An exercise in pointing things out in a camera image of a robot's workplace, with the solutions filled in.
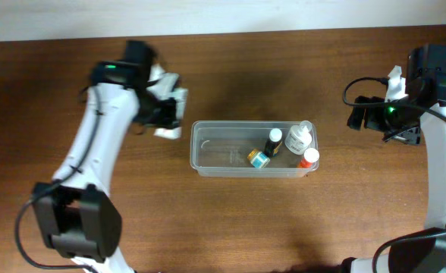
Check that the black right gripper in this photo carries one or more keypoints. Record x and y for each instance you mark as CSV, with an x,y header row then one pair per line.
x,y
365,114

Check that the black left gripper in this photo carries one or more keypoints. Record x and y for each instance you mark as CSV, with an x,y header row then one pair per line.
x,y
166,116

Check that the white Panadol box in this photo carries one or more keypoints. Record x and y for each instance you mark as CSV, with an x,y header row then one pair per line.
x,y
170,134

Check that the orange tube white cap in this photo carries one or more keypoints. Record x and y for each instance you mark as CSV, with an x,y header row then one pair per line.
x,y
310,156

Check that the white squeeze bottle clear cap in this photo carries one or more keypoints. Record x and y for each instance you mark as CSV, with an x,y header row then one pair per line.
x,y
299,137

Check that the gold lid balm jar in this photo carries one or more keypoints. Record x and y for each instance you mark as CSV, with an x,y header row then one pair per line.
x,y
258,159

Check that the dark bottle white cap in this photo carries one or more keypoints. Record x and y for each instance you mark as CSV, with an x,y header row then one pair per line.
x,y
273,143

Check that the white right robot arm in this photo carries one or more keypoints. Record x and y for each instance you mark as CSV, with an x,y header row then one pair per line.
x,y
413,109

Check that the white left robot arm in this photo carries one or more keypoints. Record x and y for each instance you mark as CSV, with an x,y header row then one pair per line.
x,y
74,213

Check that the clear plastic container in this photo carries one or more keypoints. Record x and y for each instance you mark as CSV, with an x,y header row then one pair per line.
x,y
221,149

